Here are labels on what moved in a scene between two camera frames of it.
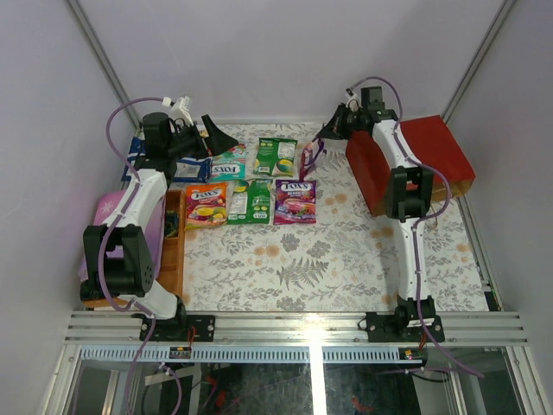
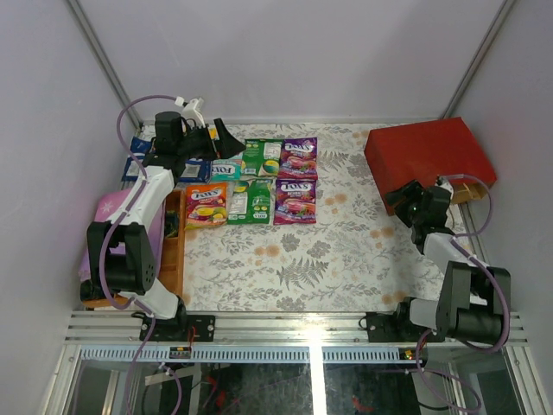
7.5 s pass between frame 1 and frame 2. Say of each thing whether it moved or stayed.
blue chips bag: stayed
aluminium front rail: stayed
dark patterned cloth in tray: stayed
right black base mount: stayed
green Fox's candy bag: stayed
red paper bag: moved
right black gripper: moved
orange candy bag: stayed
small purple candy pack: moved
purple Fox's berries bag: stayed
